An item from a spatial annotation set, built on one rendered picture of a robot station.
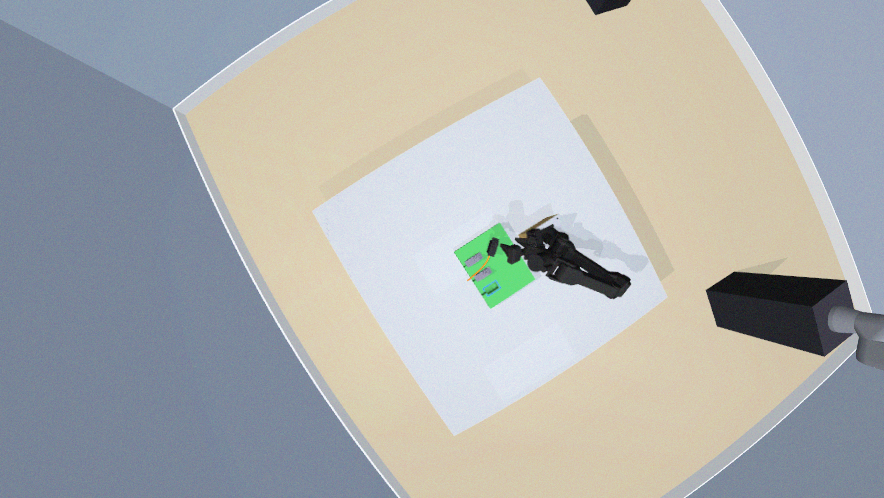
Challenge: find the green flat deck plate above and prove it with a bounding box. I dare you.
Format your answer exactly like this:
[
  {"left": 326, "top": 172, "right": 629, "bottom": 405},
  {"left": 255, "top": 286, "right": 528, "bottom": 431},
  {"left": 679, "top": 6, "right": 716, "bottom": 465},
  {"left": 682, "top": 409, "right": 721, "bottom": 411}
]
[{"left": 454, "top": 222, "right": 535, "bottom": 309}]

